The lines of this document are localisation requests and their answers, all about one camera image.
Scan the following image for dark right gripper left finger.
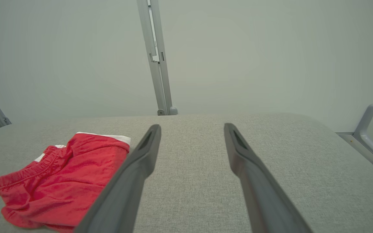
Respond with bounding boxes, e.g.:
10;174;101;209
73;124;162;233

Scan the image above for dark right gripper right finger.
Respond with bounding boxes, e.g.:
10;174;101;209
224;123;313;233

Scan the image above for red shorts with white trim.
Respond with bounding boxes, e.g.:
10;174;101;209
0;132;131;233

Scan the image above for grey metal frame post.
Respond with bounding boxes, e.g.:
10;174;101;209
137;0;178;116

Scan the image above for grey frame leg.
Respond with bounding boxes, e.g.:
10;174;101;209
335;67;373;171

